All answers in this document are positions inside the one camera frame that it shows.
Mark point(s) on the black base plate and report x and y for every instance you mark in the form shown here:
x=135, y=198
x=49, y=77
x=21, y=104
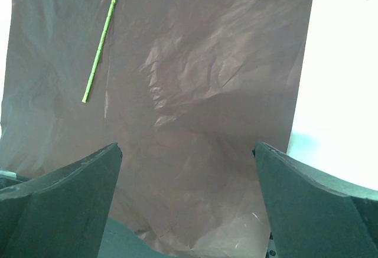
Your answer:
x=117, y=240

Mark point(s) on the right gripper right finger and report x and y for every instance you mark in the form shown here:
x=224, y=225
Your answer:
x=312, y=213

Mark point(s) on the red wrapping paper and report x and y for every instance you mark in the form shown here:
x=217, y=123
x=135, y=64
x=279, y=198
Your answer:
x=185, y=88

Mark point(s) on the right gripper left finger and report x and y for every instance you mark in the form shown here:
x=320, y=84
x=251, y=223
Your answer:
x=62, y=213

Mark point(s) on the artificial flower bouquet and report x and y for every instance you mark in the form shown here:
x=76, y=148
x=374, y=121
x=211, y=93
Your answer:
x=99, y=50

